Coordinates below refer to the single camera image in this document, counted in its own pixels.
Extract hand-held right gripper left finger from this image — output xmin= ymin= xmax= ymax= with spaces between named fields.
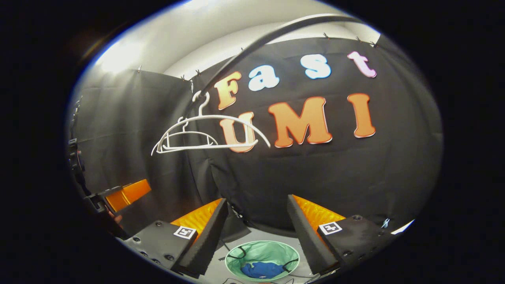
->
xmin=118 ymin=198 xmax=229 ymax=278

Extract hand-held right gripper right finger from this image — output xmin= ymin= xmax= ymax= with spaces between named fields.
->
xmin=286 ymin=194 xmax=400 ymax=277

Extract green mesh laundry hamper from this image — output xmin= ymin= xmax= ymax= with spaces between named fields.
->
xmin=225 ymin=241 xmax=300 ymax=282

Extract blue corduroy jacket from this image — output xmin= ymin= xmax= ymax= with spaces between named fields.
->
xmin=241 ymin=262 xmax=286 ymax=279

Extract white plastic clothes hanger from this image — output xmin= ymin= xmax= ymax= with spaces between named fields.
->
xmin=151 ymin=91 xmax=271 ymax=155
xmin=157 ymin=117 xmax=219 ymax=150

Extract small ceiling light panel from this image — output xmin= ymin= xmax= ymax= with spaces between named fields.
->
xmin=97 ymin=39 xmax=146 ymax=75

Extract row of backdrop clips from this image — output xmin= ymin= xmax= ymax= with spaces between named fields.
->
xmin=136 ymin=32 xmax=377 ymax=81

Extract black clothes rail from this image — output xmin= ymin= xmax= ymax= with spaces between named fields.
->
xmin=183 ymin=14 xmax=365 ymax=117

